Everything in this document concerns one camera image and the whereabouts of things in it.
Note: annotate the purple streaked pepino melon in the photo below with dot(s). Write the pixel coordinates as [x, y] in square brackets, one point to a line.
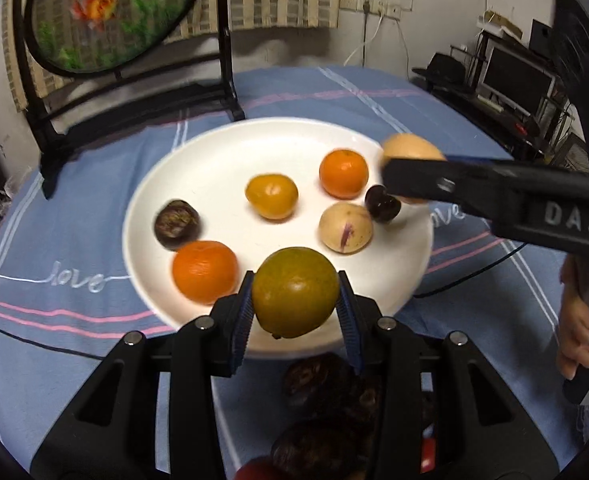
[345, 227]

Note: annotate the white wall outlet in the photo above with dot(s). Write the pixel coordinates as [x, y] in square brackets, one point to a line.
[349, 1]

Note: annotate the computer monitor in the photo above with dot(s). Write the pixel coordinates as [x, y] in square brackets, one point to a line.
[514, 75]

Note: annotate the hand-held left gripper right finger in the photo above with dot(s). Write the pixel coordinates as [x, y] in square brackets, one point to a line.
[349, 325]

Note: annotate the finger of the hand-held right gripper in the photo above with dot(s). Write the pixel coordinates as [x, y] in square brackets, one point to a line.
[424, 180]
[474, 159]

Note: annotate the pale yellow pepino melon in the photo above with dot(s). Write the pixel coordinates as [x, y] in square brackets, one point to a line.
[409, 147]

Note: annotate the white wall power strip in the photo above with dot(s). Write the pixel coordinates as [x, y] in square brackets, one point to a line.
[382, 9]

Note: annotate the large yellow-green tomato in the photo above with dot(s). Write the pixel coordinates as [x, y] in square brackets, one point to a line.
[294, 290]

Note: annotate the black hat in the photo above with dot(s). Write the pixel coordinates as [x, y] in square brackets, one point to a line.
[444, 67]

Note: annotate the yellow-orange tomato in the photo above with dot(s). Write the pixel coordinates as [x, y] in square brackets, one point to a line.
[271, 196]

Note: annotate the white keyboard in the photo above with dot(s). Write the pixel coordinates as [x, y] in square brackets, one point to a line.
[489, 103]

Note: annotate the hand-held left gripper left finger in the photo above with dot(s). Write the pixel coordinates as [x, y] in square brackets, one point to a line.
[242, 320]

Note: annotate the orange mandarin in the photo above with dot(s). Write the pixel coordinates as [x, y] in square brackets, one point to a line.
[343, 173]
[205, 271]

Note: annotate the person's right hand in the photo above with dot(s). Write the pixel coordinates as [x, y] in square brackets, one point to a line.
[572, 335]

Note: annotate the heart-shaped dark purple plum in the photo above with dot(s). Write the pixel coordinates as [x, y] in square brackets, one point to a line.
[382, 205]

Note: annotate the white round plate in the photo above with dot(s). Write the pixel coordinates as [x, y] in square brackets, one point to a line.
[224, 160]

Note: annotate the blue striped tablecloth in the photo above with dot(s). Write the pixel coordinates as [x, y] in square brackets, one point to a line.
[99, 185]

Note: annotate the black framed goldfish table screen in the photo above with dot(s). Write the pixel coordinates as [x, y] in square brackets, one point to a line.
[99, 5]

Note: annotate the black computer desk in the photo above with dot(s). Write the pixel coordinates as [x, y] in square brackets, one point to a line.
[494, 120]

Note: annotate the black mesh chair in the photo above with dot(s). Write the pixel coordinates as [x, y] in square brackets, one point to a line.
[584, 60]

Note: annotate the black speaker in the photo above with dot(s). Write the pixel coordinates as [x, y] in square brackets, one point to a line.
[542, 37]

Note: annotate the yellow cardboard box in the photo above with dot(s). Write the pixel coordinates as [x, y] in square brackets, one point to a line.
[499, 20]

